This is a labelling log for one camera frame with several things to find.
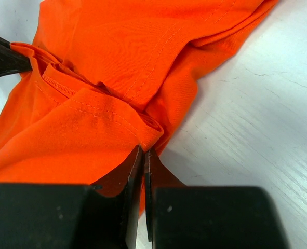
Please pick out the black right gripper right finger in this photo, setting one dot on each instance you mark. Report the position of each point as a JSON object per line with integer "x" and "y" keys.
{"x": 182, "y": 216}

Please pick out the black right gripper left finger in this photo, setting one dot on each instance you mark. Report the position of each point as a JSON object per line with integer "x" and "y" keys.
{"x": 103, "y": 214}

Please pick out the orange t-shirt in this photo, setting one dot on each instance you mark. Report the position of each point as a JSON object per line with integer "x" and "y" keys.
{"x": 108, "y": 76}

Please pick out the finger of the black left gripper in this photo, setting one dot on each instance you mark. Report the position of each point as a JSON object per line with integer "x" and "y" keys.
{"x": 12, "y": 62}

